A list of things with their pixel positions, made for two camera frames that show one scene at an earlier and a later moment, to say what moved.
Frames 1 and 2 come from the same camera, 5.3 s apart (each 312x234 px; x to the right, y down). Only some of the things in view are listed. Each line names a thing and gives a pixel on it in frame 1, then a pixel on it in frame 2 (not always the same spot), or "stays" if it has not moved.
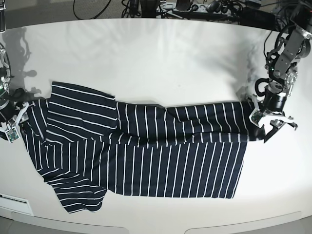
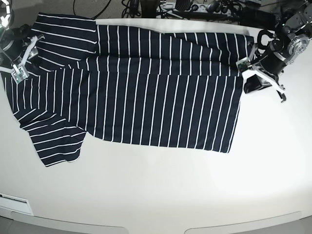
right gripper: x=275 y=102 → x=273 y=64
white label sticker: x=15 y=204 stays
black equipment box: x=255 y=18 stays
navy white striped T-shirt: x=86 y=144 → x=140 y=85
